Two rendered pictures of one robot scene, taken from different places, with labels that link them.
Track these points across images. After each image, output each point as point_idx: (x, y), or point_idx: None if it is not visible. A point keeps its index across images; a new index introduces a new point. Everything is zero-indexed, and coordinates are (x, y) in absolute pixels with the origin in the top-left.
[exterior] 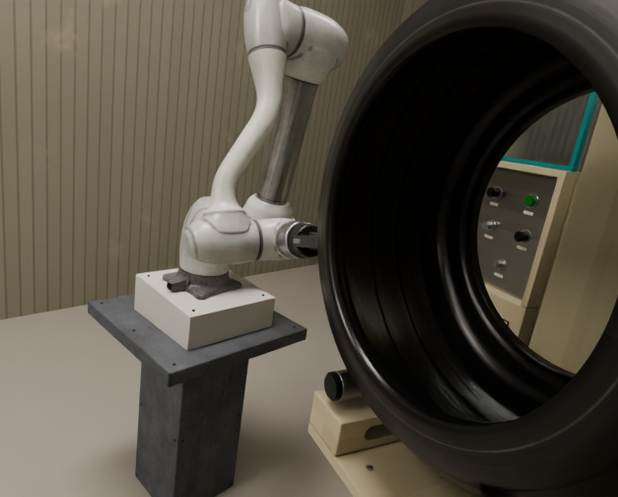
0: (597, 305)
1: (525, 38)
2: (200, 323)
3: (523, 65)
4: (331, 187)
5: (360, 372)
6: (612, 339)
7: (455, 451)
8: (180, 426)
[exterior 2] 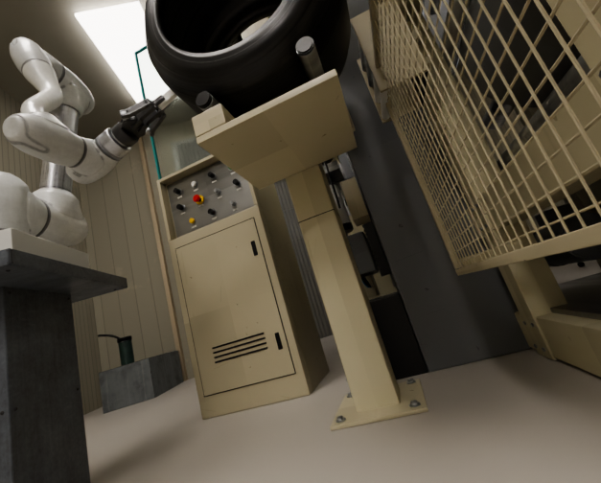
0: None
1: (212, 6)
2: (23, 241)
3: (214, 25)
4: (156, 19)
5: (219, 58)
6: None
7: (281, 19)
8: (10, 385)
